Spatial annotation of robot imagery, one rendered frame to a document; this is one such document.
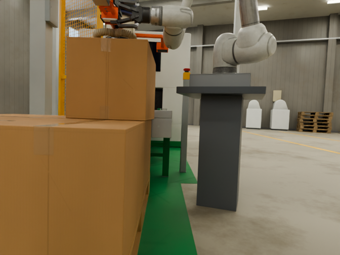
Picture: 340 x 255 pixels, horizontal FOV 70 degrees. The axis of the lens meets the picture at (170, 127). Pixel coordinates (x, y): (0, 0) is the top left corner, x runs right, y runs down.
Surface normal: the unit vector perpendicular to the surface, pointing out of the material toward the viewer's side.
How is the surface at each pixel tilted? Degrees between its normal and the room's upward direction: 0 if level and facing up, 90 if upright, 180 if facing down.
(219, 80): 90
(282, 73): 90
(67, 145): 90
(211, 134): 90
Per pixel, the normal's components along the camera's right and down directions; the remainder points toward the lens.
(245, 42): -0.71, 0.34
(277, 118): -0.25, 0.04
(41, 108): 0.02, 0.06
